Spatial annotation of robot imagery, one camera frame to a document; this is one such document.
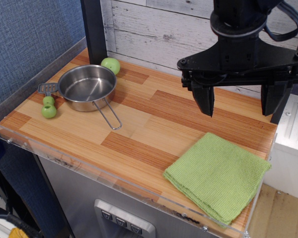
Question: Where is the stainless steel cabinet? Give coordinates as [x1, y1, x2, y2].
[39, 156, 248, 238]

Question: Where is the white ridged side unit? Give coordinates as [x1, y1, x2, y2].
[264, 94, 298, 198]

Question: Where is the green handled toy spatula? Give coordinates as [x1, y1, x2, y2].
[38, 83, 58, 119]

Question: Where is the silver button panel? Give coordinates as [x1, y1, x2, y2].
[94, 199, 156, 238]

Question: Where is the yellow object at corner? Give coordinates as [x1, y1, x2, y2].
[8, 228, 29, 238]

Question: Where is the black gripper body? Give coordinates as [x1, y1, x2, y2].
[177, 37, 298, 90]

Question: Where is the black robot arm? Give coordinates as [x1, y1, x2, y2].
[177, 0, 298, 116]

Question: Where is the black vertical post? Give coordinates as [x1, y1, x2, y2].
[80, 0, 107, 64]

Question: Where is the small steel pot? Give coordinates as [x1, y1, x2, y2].
[57, 64, 122, 130]

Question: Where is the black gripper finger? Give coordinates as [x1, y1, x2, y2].
[261, 83, 292, 116]
[191, 81, 215, 117]

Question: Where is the green toy apple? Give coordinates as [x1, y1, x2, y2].
[101, 58, 120, 75]

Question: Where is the clear acrylic table guard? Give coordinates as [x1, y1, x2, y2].
[0, 120, 279, 238]

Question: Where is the green folded cloth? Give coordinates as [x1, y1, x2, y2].
[163, 133, 271, 225]

